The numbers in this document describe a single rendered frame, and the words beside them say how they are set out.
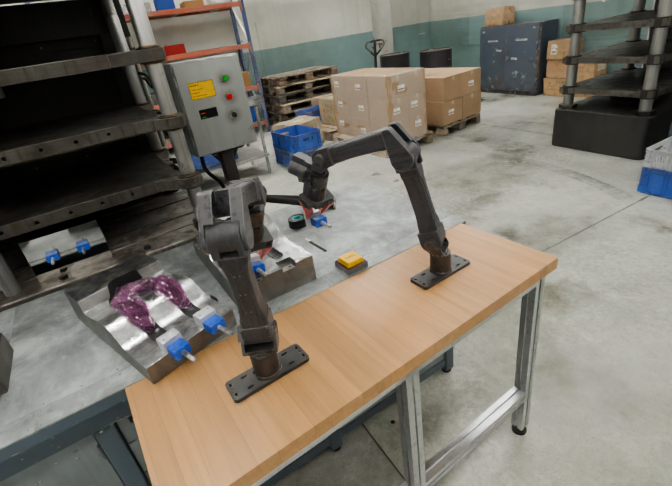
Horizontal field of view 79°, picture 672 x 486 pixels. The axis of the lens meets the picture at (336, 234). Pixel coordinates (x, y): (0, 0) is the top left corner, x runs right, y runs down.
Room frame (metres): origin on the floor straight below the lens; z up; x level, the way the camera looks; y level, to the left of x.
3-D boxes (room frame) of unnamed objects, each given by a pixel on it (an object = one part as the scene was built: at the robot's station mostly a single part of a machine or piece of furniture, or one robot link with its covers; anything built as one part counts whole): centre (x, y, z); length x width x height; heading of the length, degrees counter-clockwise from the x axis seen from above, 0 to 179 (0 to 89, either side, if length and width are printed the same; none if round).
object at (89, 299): (1.02, 0.59, 0.86); 0.50 x 0.26 x 0.11; 46
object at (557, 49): (6.57, -4.10, 0.42); 0.86 x 0.33 x 0.83; 26
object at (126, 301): (1.03, 0.58, 0.90); 0.26 x 0.18 x 0.08; 46
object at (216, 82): (1.99, 0.47, 0.74); 0.31 x 0.22 x 1.47; 119
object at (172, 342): (0.80, 0.43, 0.86); 0.13 x 0.05 x 0.05; 46
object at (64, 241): (1.71, 1.18, 0.87); 0.50 x 0.27 x 0.17; 29
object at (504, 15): (7.80, -3.40, 1.26); 0.42 x 0.33 x 0.29; 26
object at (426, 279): (1.05, -0.30, 0.84); 0.20 x 0.07 x 0.08; 121
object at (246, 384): (0.74, 0.21, 0.84); 0.20 x 0.07 x 0.08; 121
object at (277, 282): (1.27, 0.32, 0.87); 0.50 x 0.26 x 0.14; 29
